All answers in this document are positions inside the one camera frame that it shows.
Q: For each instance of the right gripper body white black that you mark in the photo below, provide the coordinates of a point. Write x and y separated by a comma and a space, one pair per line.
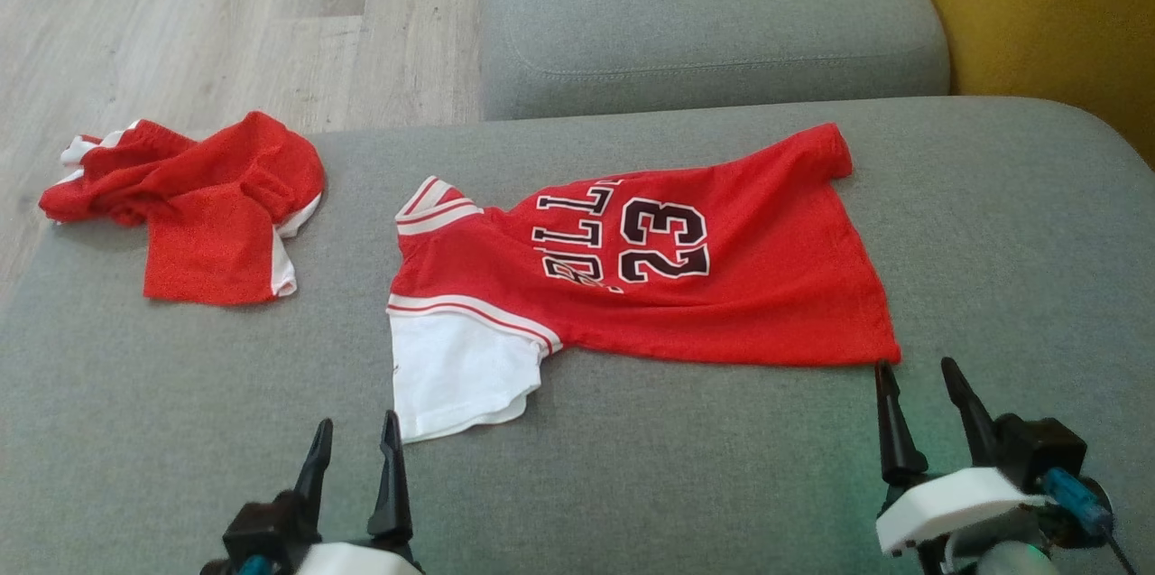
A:
956, 503

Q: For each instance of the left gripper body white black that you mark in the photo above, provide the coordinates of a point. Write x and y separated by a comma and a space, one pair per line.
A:
271, 534

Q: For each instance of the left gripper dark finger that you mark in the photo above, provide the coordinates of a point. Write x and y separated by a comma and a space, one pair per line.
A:
316, 467
392, 485

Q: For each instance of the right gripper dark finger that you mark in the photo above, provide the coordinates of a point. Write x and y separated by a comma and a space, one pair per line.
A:
895, 431
973, 412

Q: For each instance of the red jersey with number 23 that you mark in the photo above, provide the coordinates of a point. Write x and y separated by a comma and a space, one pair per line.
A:
722, 286

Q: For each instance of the red mesh shorts white stripe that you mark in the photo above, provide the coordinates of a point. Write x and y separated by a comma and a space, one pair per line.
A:
207, 223

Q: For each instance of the large grey sofa seat cushion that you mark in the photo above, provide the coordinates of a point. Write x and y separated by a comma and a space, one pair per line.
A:
632, 485

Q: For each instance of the small grey sofa cushion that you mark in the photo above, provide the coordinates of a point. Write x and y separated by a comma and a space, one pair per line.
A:
704, 6

